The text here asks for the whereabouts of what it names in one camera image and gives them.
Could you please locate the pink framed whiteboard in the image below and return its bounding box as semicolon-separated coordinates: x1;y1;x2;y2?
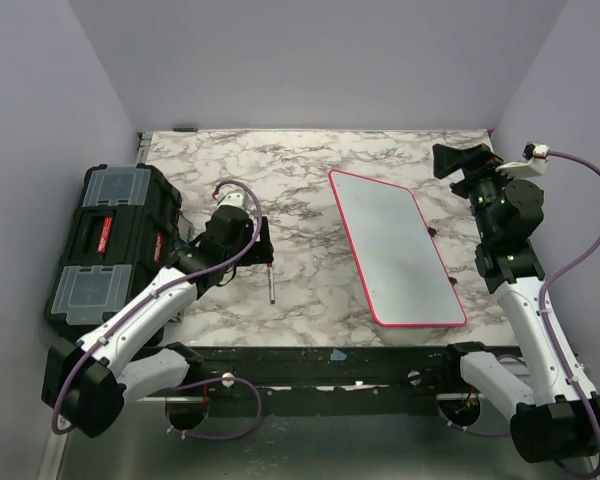
328;169;467;330

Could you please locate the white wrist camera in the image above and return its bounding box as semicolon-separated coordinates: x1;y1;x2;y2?
496;142;550;179
217;189;247;211

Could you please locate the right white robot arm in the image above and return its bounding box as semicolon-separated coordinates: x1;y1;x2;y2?
432;143;600;466

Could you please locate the white whiteboard marker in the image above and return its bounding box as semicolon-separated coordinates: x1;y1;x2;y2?
267;262;276;305

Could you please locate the purple cable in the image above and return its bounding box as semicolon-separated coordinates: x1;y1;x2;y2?
435;150;600;476
50;179;264;441

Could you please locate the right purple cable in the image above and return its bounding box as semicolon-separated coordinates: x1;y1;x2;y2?
435;150;600;476

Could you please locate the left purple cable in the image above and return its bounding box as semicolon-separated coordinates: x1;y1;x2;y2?
50;179;264;441

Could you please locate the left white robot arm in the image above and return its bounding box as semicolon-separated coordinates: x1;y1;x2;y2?
41;204;273;438

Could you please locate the black plastic toolbox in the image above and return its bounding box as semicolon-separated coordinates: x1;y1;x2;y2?
44;164;182;342

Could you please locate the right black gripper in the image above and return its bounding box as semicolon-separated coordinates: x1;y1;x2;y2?
435;143;523;241

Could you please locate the black mounting rail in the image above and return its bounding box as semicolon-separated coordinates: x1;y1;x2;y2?
134;342;526;419

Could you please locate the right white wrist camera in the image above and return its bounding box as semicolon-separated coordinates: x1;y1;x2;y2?
496;142;550;179

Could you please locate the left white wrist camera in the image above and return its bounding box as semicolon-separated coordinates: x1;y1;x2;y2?
217;189;247;211

